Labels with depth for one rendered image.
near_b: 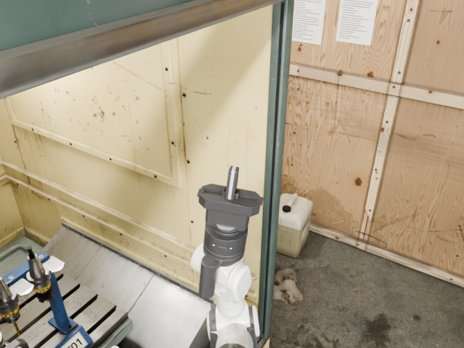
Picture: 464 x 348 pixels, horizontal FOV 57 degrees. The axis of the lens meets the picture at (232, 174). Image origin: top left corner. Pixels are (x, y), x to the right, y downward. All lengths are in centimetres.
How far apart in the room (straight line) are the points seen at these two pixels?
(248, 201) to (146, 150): 74
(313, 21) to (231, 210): 210
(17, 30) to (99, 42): 9
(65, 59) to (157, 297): 140
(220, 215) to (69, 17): 45
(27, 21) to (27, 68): 6
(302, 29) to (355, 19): 34
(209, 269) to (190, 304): 90
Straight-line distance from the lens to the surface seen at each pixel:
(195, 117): 129
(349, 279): 311
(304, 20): 283
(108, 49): 57
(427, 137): 281
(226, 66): 117
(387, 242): 326
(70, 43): 54
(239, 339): 103
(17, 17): 53
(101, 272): 199
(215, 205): 82
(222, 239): 85
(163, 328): 177
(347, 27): 273
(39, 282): 143
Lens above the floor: 216
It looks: 32 degrees down
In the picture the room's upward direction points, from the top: straight up
